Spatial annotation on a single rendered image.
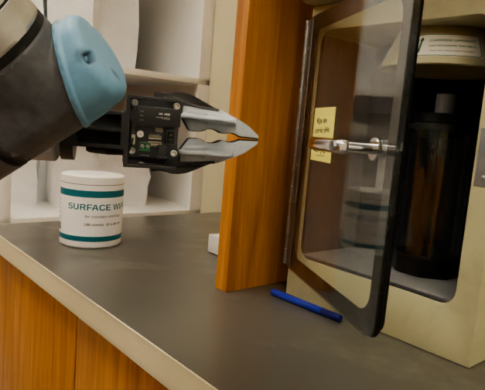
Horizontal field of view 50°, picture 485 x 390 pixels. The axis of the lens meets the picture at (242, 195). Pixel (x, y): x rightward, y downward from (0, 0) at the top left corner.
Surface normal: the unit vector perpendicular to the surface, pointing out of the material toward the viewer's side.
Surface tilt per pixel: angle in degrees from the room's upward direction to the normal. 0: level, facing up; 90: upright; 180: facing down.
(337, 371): 0
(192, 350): 0
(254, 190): 90
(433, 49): 67
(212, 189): 90
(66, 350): 90
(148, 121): 90
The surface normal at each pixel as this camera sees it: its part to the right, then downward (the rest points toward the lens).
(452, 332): -0.76, 0.02
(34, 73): 0.56, 0.41
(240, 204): 0.65, 0.15
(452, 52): -0.22, -0.30
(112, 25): 0.34, 0.18
